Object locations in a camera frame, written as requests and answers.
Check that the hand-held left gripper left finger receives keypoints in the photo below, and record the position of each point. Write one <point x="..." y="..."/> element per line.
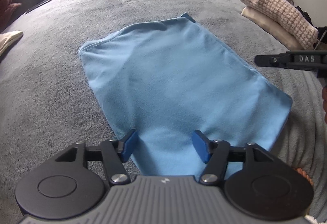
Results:
<point x="129" y="144"/>

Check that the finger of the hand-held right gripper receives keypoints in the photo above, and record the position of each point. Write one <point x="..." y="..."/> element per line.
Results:
<point x="268" y="60"/>

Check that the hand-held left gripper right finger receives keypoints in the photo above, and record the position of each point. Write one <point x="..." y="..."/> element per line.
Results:
<point x="200" y="146"/>

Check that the light blue printed t-shirt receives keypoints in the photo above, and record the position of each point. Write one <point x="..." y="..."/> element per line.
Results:
<point x="178" y="81"/>

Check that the person's right hand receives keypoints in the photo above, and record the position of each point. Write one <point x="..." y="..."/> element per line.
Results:
<point x="325" y="104"/>

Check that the cream folded cloth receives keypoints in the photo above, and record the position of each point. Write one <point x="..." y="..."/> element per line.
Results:
<point x="270" y="27"/>

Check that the checked folded cloth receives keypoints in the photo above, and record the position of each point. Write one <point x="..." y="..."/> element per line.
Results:
<point x="278" y="12"/>

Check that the grey bed blanket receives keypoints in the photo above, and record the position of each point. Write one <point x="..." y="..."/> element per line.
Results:
<point x="51" y="73"/>

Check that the person's bare foot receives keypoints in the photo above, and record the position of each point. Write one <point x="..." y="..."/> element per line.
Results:
<point x="305" y="175"/>

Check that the white folded shirt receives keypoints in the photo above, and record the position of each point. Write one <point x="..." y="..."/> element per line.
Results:
<point x="9" y="40"/>

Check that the black phone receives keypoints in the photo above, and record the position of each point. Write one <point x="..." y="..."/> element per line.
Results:
<point x="39" y="5"/>

